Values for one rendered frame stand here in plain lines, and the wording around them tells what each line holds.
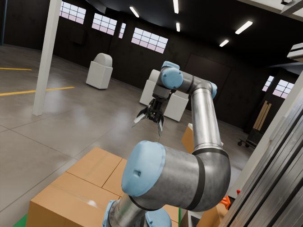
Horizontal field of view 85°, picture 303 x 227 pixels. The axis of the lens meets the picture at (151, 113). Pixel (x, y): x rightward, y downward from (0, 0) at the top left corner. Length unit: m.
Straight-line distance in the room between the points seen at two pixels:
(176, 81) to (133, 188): 0.40
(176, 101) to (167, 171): 6.36
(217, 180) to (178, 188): 0.08
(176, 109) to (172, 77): 6.11
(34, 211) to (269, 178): 1.60
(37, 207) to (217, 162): 1.48
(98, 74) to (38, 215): 6.39
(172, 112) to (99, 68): 3.58
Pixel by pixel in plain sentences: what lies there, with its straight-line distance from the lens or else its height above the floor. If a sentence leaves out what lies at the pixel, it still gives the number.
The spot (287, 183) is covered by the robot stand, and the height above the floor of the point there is 1.68.
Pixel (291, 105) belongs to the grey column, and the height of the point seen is 1.91.
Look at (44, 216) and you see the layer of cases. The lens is 1.70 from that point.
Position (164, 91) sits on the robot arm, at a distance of 0.73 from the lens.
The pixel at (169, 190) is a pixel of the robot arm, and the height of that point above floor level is 1.59.
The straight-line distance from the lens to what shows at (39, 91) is 4.02.
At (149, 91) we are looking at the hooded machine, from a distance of 7.24.
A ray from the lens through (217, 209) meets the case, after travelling 1.56.
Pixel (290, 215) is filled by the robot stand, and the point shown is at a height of 1.65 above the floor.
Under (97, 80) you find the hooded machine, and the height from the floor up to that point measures 0.36.
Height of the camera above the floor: 1.79
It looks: 16 degrees down
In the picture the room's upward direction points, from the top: 21 degrees clockwise
